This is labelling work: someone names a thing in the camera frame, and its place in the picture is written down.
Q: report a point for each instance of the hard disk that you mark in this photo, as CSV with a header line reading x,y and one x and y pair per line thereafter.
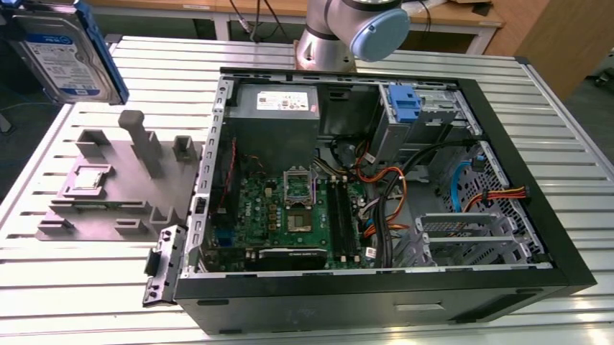
x,y
62,61

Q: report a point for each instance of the metal disk bay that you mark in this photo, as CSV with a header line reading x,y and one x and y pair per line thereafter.
x,y
470,240

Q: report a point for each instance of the silver CPU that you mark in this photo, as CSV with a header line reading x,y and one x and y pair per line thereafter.
x,y
87,179

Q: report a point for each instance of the green RAM stick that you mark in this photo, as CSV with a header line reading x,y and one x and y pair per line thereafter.
x,y
97,206

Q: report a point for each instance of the grey parts rack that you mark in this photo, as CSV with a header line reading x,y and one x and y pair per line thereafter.
x,y
134,201

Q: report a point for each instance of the grey power supply unit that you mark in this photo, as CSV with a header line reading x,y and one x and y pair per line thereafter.
x,y
278,136

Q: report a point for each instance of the green motherboard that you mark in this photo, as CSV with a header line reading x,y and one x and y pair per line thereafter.
x,y
260,219

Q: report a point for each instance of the CPU socket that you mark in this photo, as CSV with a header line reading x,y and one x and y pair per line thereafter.
x,y
304,223

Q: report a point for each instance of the blue plastic drive latch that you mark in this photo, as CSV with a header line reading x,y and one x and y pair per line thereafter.
x,y
405,104

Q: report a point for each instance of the metal optical drive bay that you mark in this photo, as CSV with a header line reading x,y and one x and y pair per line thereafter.
x,y
392,143

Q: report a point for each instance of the black graphics card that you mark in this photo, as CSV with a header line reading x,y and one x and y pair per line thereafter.
x,y
293,253

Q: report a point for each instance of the black RAM slot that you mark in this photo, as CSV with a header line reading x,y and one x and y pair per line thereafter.
x,y
350,219
336,219

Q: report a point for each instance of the black PC case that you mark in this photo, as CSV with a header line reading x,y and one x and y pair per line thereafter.
x,y
336,305

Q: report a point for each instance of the brown wooden cabinet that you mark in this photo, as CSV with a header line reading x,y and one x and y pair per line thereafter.
x,y
567,36

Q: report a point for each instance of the office chair base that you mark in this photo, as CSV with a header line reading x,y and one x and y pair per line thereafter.
x,y
607,77

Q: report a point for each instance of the wooden desk white frame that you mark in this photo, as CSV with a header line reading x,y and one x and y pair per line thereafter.
x,y
145,10

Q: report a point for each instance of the metal expansion slot bracket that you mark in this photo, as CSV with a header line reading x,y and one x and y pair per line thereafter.
x,y
167,258

